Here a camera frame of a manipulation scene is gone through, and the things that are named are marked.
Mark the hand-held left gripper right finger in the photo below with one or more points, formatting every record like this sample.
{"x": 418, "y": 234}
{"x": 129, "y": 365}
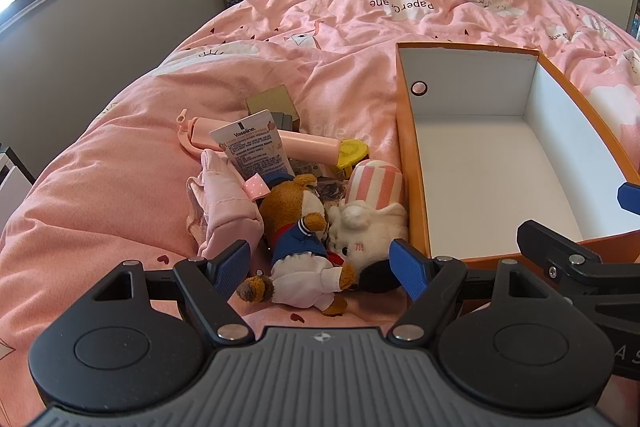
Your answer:
{"x": 407, "y": 267}

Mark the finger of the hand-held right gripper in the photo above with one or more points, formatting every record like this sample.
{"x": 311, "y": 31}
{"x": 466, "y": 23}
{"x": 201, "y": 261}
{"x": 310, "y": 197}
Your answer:
{"x": 630, "y": 195}
{"x": 550, "y": 247}

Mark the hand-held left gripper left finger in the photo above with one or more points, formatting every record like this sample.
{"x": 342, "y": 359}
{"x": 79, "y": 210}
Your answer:
{"x": 232, "y": 267}

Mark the pink fabric pouch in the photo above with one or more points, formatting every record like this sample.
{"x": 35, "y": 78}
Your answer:
{"x": 225, "y": 207}

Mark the white plush bunny toy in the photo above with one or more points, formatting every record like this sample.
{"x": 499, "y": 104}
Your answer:
{"x": 370, "y": 217}

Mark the brown plush bear toy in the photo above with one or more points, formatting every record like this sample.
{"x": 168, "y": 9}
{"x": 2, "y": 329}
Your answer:
{"x": 295, "y": 252}

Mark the orange cardboard box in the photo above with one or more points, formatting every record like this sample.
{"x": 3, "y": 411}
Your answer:
{"x": 500, "y": 157}

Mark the white lotion tube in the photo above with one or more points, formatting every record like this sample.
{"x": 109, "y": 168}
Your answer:
{"x": 250, "y": 142}

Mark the dark grey box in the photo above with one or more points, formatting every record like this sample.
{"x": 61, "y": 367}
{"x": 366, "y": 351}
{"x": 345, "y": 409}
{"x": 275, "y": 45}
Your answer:
{"x": 287, "y": 121}

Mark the tan cardboard box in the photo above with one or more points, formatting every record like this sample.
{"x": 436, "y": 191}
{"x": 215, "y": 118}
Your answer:
{"x": 272, "y": 99}

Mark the pink printed duvet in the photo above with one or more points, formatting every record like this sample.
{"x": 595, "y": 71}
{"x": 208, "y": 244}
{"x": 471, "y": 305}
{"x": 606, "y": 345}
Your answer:
{"x": 350, "y": 32}

